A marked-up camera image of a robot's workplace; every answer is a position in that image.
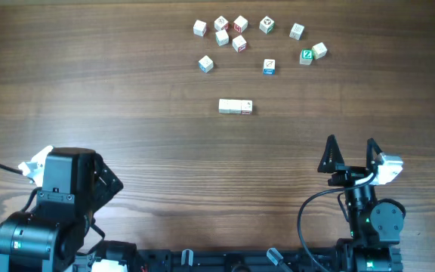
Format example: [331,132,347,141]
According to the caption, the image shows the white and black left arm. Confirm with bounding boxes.
[0,147,146,271]

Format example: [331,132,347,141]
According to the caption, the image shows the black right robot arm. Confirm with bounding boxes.
[317,134,406,272]

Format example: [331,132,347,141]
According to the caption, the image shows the plain wooden block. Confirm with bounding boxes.
[229,100,242,114]

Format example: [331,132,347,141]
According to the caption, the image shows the wooden block number six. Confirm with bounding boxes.
[218,99,230,114]

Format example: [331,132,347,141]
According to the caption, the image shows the wooden block red letter M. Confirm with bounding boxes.
[233,15,248,33]

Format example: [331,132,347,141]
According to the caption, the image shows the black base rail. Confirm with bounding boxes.
[134,247,403,272]

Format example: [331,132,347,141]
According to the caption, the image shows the wooden block leaf picture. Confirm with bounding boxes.
[263,59,276,75]

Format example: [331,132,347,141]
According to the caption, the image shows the wooden block shell picture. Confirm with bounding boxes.
[214,16,229,31]

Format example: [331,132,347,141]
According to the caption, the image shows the wooden block soccer ball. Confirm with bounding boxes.
[259,16,275,34]

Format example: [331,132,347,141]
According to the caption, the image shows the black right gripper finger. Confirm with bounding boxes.
[317,134,344,173]
[366,138,382,172]

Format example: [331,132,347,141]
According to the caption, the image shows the wooden block number one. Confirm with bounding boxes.
[215,29,229,46]

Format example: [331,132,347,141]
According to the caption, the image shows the wooden block strawberry picture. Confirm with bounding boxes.
[198,55,214,73]

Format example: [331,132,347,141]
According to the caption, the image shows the wooden block number three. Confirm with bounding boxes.
[312,42,328,60]

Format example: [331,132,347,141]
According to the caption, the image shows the wooden block green letter Z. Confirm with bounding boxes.
[299,49,313,65]

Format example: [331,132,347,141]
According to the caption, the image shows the wooden block yellow letter B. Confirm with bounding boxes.
[289,23,304,41]

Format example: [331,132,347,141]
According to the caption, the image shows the wooden block animal picture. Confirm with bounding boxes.
[232,35,247,52]

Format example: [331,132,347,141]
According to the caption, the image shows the wooden block red side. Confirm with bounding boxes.
[193,20,207,37]

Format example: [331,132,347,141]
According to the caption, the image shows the wooden block baseball picture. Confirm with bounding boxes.
[241,100,253,115]

